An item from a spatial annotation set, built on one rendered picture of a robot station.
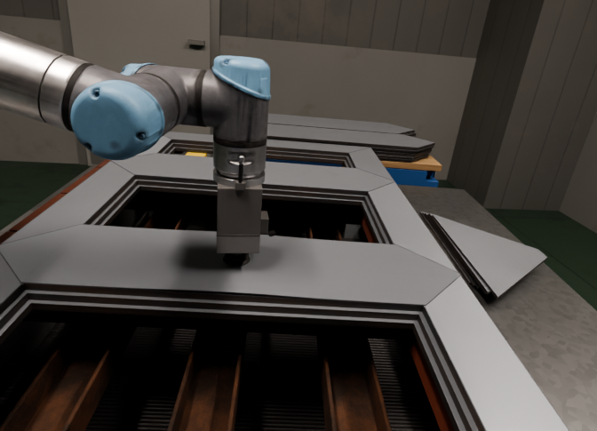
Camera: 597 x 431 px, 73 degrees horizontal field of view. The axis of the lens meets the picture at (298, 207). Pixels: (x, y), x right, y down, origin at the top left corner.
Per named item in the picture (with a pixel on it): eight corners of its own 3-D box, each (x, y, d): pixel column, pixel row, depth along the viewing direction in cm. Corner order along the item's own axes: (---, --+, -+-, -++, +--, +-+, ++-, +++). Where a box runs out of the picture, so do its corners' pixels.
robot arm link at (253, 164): (264, 135, 61) (269, 150, 54) (262, 163, 63) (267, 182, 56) (213, 132, 60) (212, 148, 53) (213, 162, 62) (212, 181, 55)
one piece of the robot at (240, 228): (285, 166, 55) (277, 268, 61) (278, 147, 63) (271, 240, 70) (212, 163, 53) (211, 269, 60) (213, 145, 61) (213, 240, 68)
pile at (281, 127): (410, 138, 183) (413, 124, 180) (441, 165, 146) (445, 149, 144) (234, 123, 178) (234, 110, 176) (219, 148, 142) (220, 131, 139)
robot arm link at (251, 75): (214, 52, 56) (274, 59, 56) (213, 131, 61) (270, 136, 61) (200, 56, 49) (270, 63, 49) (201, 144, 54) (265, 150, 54)
